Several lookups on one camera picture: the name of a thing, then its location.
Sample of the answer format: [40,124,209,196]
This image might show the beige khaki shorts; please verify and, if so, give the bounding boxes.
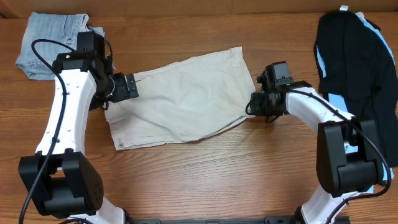
[105,47,255,151]

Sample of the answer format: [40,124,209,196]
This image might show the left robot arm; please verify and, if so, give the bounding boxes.
[18,32,139,223]

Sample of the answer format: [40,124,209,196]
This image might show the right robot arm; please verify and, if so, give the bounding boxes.
[246,61,392,224]

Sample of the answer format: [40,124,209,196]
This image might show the light blue garment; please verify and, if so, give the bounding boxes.
[315,11,396,194]

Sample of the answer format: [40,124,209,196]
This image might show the folded light blue jeans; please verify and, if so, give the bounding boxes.
[16,12,105,81]

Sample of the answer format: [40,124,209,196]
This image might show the black garment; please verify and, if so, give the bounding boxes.
[314,11,397,167]

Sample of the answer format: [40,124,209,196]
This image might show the white garment tag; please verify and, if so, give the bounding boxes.
[339,5,349,11]

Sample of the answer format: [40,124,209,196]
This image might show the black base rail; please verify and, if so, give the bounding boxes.
[130,215,352,224]

